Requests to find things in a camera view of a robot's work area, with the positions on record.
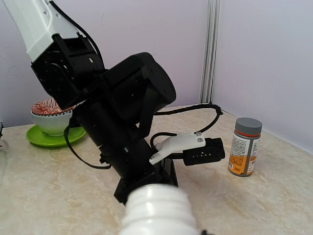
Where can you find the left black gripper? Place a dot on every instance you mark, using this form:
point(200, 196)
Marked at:
point(162, 173)

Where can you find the small white pill bottle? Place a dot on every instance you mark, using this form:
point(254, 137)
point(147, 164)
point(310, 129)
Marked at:
point(158, 210)

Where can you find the orange pill bottle grey cap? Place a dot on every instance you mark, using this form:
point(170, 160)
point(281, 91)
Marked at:
point(245, 141)

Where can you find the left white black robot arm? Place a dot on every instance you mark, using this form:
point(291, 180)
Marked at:
point(114, 106)

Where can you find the red patterned round tin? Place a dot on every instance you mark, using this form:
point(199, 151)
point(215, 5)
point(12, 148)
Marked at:
point(50, 118)

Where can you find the green plate left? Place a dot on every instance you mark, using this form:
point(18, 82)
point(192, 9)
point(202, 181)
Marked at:
point(36, 137)

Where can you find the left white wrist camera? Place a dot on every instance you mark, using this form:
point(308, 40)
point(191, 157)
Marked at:
point(192, 148)

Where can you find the left aluminium frame post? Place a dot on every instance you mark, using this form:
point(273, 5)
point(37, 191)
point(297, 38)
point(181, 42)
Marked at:
point(213, 16)

